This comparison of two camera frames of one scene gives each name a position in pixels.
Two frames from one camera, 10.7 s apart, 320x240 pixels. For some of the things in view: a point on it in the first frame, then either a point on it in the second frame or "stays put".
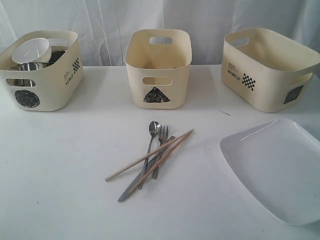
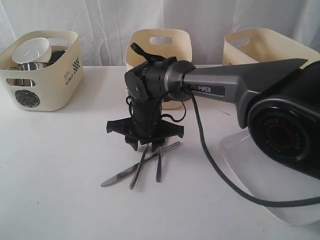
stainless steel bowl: x=21 y=82 stays put
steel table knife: x=127 y=192 to x=133 y=168
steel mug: x=55 y=55 stays put
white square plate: x=281 y=162 stays put
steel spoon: x=154 y=129 to x=138 y=168
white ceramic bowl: x=32 y=50 stays put
